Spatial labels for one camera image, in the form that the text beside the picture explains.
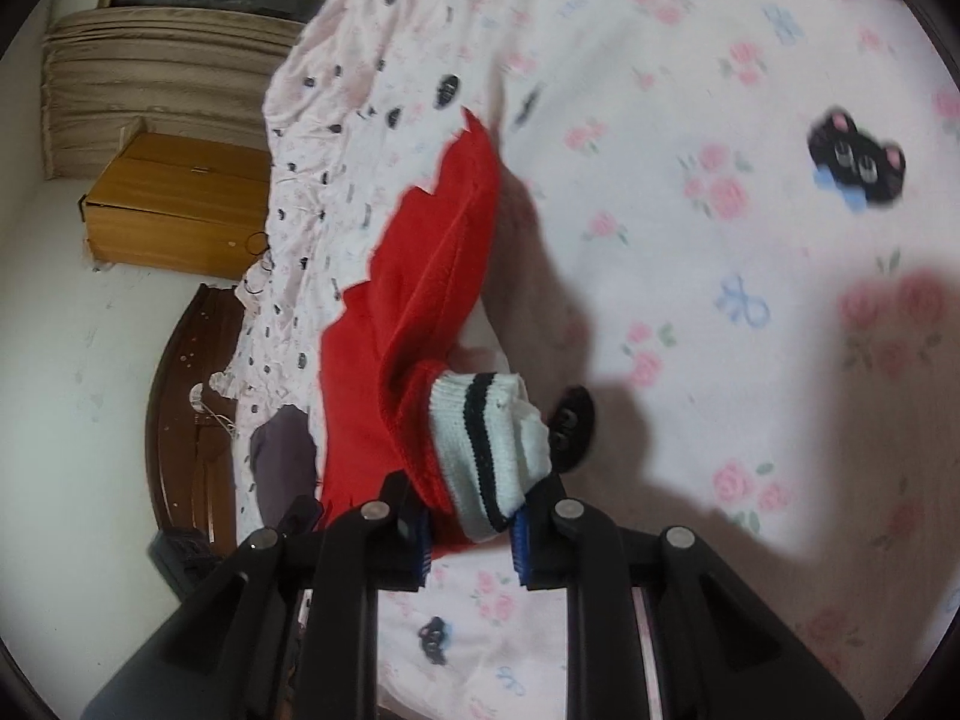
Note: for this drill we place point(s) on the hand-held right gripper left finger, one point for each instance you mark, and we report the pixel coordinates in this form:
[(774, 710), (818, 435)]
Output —
[(420, 540)]

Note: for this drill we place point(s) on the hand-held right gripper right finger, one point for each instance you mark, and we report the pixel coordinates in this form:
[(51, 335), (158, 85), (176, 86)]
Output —
[(523, 549)]

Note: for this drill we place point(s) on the red basketball jersey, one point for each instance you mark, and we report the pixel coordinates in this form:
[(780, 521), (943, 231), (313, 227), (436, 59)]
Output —
[(420, 277)]

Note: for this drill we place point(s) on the dark grey garment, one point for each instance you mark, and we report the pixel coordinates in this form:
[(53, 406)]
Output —
[(281, 457)]

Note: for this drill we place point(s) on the dark object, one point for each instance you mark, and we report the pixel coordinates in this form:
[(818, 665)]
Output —
[(184, 562)]

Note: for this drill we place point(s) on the dark wooden headboard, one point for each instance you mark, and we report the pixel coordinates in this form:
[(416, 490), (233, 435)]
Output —
[(176, 420)]

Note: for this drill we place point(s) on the pink printed bed sheet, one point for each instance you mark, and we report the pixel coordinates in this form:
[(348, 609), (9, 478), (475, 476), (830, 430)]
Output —
[(712, 315)]

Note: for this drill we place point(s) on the wooden cabinet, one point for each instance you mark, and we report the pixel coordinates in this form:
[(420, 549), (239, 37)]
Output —
[(172, 195)]

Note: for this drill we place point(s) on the beige curtain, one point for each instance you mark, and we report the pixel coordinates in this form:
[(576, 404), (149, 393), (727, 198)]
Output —
[(150, 75)]

